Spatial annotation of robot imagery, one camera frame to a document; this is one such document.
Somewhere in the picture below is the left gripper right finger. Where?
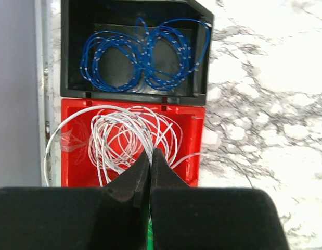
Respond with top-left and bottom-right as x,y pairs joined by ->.
151,148 -> 189,189

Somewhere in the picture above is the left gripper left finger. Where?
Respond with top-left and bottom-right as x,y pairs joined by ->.
102,151 -> 150,208

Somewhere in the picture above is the white cable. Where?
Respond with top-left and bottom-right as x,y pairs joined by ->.
43,105 -> 203,188

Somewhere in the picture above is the green storage bin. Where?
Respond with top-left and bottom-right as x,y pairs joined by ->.
147,215 -> 154,250

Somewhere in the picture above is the red storage bin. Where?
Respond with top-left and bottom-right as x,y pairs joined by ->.
60,99 -> 205,187

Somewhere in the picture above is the blue cable coil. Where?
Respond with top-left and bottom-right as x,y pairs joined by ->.
79,17 -> 212,93

